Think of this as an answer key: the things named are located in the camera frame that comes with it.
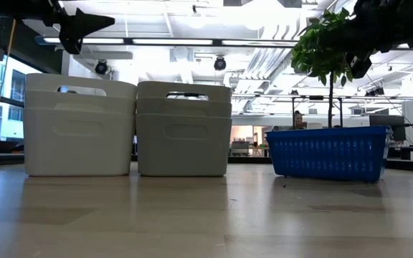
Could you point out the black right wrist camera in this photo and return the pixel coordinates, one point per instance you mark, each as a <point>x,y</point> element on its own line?
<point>359,68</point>

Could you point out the blue plastic mesh basket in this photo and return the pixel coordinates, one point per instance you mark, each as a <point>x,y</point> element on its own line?
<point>328,154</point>

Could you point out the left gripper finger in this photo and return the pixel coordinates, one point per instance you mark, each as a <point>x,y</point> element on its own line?
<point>84,25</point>

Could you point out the linear ceiling light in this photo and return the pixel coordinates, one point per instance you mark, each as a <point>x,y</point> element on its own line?
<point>172,41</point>
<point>102,41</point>
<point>258,42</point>

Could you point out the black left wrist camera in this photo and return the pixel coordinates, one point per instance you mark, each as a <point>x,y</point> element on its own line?
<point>71,44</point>

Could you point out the dark computer monitor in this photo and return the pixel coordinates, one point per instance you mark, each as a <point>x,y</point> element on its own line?
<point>385,123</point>

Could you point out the grey storage cart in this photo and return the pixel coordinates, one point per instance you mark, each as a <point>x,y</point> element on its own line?
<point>240,147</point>

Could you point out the green potted tree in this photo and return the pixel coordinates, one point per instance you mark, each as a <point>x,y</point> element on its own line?
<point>314,53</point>

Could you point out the black track spotlights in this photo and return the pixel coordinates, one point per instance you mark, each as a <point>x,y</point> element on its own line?
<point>375,92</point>

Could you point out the black round ceiling spotlight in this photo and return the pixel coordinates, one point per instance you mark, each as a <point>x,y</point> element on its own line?
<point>101,67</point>
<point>219,63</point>

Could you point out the black metal table frame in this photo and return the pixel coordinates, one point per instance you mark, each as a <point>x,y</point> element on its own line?
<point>249,160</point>

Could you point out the window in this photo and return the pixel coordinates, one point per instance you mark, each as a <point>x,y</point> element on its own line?
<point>11,107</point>

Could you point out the white plastic basket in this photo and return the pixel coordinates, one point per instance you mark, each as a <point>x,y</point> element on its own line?
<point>120,86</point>
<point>81,100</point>
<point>81,154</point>

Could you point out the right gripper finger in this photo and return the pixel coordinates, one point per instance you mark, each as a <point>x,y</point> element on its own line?
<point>348,36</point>

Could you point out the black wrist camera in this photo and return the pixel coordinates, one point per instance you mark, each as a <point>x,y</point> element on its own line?
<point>359,68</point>
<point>71,44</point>

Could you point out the person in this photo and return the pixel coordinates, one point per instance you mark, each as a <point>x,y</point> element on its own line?
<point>299,120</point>

